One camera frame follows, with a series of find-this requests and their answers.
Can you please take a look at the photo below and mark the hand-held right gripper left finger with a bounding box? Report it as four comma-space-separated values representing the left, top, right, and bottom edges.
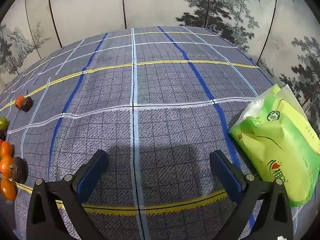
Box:
26, 149, 108, 240

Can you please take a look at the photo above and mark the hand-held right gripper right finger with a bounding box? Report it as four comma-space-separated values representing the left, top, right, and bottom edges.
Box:
209, 149, 294, 240

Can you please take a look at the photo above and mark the round dark passion fruit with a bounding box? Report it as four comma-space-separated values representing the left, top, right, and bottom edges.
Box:
10, 157, 27, 184

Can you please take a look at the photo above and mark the orange mandarin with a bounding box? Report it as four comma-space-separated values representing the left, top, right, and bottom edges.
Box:
0, 141, 13, 157
0, 178, 18, 202
0, 155, 14, 179

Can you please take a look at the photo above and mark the wrinkled dark passion fruit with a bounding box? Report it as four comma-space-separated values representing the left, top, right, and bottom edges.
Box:
20, 97, 33, 112

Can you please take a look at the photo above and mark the green tissue pack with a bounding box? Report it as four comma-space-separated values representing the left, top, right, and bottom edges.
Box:
229, 84, 320, 208

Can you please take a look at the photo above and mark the grey plaid bed sheet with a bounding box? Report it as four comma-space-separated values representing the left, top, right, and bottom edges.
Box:
0, 26, 300, 240

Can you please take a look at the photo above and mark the landscape painted folding screen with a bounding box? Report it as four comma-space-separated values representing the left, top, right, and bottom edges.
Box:
0, 0, 320, 135

